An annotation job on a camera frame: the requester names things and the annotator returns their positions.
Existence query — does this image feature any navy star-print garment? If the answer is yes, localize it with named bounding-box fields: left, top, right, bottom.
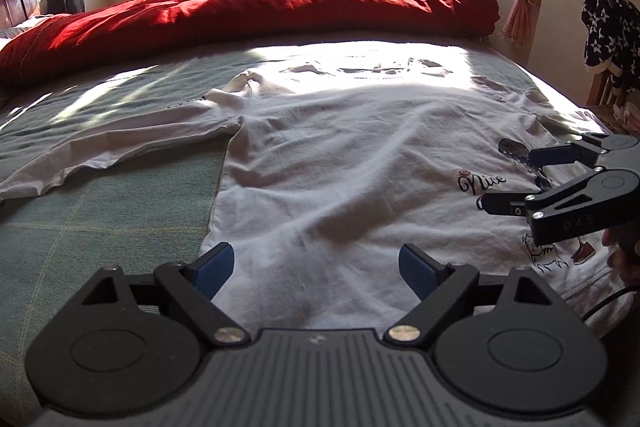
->
left=581, top=0, right=640, bottom=96

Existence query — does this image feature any wooden chair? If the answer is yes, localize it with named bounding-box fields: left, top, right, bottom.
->
left=585, top=66, right=640, bottom=118

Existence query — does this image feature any green plaid blanket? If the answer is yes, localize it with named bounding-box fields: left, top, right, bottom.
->
left=0, top=39, right=617, bottom=410

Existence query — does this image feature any red quilt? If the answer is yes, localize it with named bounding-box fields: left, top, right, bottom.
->
left=0, top=0, right=501, bottom=84

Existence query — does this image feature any white printed t-shirt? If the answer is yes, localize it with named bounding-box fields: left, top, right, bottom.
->
left=0, top=57, right=636, bottom=339

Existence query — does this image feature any black cable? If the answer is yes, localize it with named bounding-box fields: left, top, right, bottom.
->
left=580, top=284, right=640, bottom=324

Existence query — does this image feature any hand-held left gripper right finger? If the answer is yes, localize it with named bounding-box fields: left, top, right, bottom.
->
left=384, top=243, right=552, bottom=349

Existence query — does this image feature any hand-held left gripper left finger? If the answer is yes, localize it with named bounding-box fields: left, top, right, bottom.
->
left=87, top=242, right=249, bottom=349

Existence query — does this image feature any person's right hand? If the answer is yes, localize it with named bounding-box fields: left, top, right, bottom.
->
left=602, top=227, right=640, bottom=284

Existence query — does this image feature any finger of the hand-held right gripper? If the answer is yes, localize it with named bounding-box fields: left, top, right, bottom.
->
left=529, top=133, right=640, bottom=169
left=481, top=173, right=601, bottom=219

